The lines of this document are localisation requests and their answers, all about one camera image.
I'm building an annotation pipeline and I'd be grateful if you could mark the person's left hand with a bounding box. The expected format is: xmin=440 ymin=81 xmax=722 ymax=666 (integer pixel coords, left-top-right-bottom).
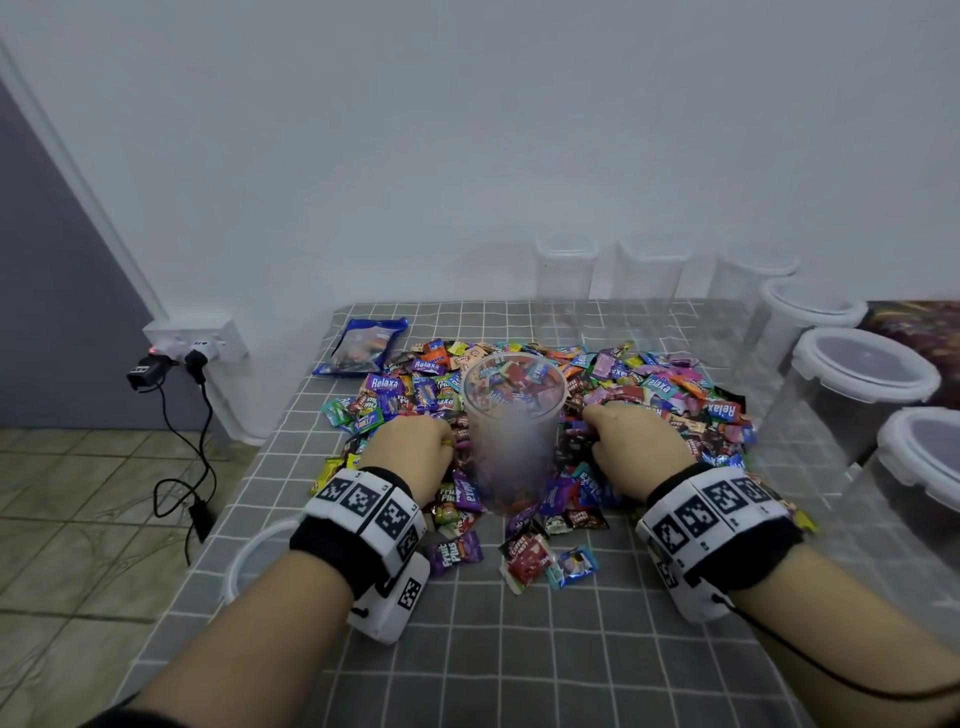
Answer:
xmin=360 ymin=415 xmax=456 ymax=504

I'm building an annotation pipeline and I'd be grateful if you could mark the person's right hand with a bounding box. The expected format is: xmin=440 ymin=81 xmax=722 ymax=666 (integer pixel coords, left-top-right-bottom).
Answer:
xmin=582 ymin=400 xmax=699 ymax=501

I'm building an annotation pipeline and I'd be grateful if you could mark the pile of colourful candies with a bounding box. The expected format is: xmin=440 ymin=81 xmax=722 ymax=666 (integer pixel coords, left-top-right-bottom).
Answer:
xmin=310 ymin=339 xmax=819 ymax=594

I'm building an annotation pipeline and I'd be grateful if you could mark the tall transparent plastic jar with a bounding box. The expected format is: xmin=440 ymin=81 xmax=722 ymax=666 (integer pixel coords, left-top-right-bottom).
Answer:
xmin=460 ymin=351 xmax=569 ymax=519

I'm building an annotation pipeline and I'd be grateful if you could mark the small transparent plastic jar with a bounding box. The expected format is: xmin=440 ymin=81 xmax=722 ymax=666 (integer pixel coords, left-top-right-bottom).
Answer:
xmin=535 ymin=243 xmax=599 ymax=302
xmin=615 ymin=244 xmax=695 ymax=302
xmin=709 ymin=255 xmax=801 ymax=339

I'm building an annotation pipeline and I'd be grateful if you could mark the white square container lid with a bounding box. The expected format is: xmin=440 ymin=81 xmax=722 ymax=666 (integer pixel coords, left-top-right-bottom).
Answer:
xmin=222 ymin=516 xmax=306 ymax=605

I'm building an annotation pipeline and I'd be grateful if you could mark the person's left forearm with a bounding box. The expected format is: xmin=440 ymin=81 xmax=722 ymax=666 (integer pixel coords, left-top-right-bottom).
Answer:
xmin=127 ymin=552 xmax=354 ymax=728

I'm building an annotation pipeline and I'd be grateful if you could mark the person's right forearm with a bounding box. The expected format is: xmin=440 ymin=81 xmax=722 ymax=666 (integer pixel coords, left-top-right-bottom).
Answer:
xmin=735 ymin=543 xmax=960 ymax=728

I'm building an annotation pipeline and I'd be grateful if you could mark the black marker-tagged left wristband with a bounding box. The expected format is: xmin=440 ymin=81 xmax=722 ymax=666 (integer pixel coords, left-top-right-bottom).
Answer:
xmin=289 ymin=465 xmax=429 ymax=602

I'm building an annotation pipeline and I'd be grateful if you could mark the black marker-tagged wristband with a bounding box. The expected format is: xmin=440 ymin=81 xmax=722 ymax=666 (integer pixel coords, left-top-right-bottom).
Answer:
xmin=636 ymin=462 xmax=807 ymax=591
xmin=289 ymin=465 xmax=429 ymax=602

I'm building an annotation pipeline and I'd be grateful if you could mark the black marker-tagged right wristband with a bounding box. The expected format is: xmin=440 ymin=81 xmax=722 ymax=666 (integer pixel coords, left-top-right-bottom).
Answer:
xmin=636 ymin=462 xmax=807 ymax=591

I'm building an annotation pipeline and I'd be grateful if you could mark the blue snack packet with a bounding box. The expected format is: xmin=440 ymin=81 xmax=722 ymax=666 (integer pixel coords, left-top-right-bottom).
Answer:
xmin=312 ymin=316 xmax=410 ymax=377

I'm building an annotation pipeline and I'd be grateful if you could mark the black power plug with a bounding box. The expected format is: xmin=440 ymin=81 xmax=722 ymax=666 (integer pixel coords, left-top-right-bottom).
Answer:
xmin=126 ymin=348 xmax=209 ymax=392

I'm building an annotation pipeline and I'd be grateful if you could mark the dark patterned cloth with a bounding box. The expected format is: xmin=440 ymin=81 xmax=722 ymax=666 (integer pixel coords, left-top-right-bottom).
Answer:
xmin=862 ymin=300 xmax=960 ymax=407

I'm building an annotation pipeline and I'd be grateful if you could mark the grey door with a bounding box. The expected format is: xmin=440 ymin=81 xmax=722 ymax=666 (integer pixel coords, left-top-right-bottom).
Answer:
xmin=0 ymin=75 xmax=167 ymax=434

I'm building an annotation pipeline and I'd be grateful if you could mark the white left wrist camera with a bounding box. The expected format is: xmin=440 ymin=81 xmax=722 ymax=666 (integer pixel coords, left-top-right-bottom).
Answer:
xmin=348 ymin=555 xmax=429 ymax=647

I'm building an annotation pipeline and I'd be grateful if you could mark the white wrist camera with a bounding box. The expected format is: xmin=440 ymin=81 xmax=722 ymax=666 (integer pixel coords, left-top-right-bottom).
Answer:
xmin=648 ymin=555 xmax=737 ymax=624
xmin=348 ymin=555 xmax=429 ymax=647

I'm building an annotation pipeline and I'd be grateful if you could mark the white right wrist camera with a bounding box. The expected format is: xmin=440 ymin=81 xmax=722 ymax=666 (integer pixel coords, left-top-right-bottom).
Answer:
xmin=648 ymin=555 xmax=737 ymax=624

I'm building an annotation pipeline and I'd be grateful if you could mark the black power cable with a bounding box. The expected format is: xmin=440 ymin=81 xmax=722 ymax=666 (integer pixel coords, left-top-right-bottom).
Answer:
xmin=150 ymin=375 xmax=219 ymax=569

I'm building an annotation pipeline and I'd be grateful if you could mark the white wall socket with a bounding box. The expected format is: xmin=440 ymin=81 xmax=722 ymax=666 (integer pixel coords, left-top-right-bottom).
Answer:
xmin=144 ymin=316 xmax=249 ymax=365

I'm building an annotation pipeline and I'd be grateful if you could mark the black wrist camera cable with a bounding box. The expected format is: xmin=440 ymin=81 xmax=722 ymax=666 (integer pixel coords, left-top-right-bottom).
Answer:
xmin=717 ymin=588 xmax=960 ymax=704

